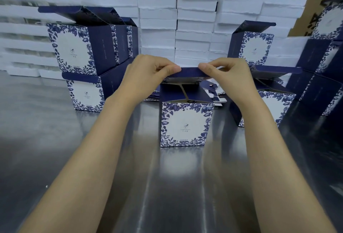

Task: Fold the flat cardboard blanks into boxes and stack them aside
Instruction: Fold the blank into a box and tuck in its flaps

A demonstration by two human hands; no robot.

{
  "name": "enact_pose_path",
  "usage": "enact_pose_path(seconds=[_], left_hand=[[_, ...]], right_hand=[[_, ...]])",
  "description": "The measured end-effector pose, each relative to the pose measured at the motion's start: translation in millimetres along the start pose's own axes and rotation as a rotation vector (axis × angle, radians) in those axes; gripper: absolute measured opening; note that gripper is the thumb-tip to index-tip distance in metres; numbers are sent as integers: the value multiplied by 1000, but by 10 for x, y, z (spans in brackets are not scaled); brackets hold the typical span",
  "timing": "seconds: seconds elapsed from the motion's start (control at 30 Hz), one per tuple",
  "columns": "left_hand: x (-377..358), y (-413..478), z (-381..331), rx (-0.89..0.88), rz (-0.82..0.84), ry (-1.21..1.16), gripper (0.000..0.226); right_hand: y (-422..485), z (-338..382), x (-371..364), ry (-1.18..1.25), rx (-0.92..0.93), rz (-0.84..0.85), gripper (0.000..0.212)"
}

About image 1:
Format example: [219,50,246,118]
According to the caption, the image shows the blue floral gift box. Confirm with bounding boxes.
[295,38,343,81]
[62,58,134,113]
[38,6,120,77]
[310,0,343,41]
[228,20,277,67]
[159,67,215,148]
[121,17,140,59]
[229,65,303,128]
[284,70,343,117]
[80,6,128,65]

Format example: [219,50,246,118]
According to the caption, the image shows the person's left forearm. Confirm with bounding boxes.
[19,91,146,233]

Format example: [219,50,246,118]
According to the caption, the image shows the person's right forearm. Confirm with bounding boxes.
[229,92,339,233]

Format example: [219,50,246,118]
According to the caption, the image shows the pile of flat box blanks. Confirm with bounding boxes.
[145,77,229,107]

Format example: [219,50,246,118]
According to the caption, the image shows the person's left hand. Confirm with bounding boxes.
[116,54,182,104]

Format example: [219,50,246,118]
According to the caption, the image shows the person's right hand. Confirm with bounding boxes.
[198,57,262,107]

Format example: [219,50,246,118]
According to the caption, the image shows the stacks of white foam trays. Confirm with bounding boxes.
[0,0,310,80]

